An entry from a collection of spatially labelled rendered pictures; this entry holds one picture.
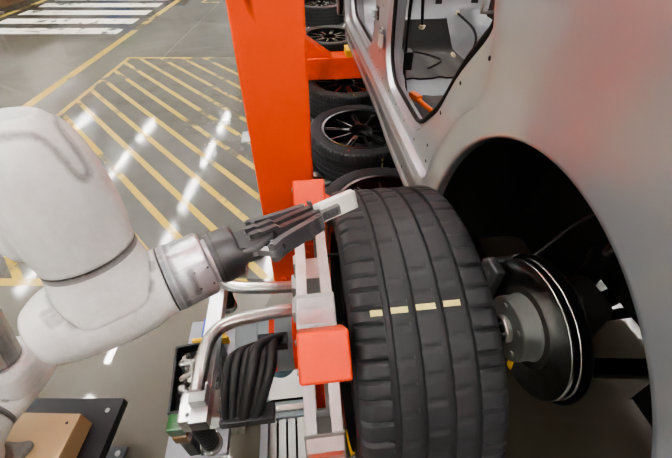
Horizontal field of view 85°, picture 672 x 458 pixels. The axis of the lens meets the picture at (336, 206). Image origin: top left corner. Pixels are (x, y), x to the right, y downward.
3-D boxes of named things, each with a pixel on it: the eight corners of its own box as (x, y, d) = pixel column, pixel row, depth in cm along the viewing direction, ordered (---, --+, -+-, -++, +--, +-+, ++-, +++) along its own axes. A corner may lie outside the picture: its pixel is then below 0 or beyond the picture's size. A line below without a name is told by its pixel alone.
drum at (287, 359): (334, 376, 85) (334, 345, 76) (241, 387, 84) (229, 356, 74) (328, 322, 96) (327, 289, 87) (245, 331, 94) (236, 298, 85)
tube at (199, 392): (306, 395, 63) (302, 366, 56) (190, 409, 62) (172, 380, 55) (302, 307, 76) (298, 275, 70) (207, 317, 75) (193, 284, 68)
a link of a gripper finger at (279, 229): (247, 232, 52) (249, 235, 51) (316, 203, 56) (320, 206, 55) (255, 255, 53) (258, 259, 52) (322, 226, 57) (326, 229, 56)
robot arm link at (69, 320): (189, 332, 47) (148, 251, 40) (51, 401, 41) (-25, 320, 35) (175, 286, 55) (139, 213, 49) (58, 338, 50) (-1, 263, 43)
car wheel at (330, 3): (320, 12, 540) (320, -7, 525) (354, 20, 506) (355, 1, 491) (286, 21, 503) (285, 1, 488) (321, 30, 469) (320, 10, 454)
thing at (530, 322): (537, 416, 89) (614, 372, 65) (507, 420, 88) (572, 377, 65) (487, 297, 110) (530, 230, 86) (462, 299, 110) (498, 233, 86)
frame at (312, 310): (343, 505, 83) (349, 411, 48) (314, 510, 83) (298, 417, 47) (323, 302, 124) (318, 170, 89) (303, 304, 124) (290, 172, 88)
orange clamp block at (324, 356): (347, 369, 59) (354, 381, 51) (299, 374, 59) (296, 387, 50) (343, 323, 61) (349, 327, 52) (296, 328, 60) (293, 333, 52)
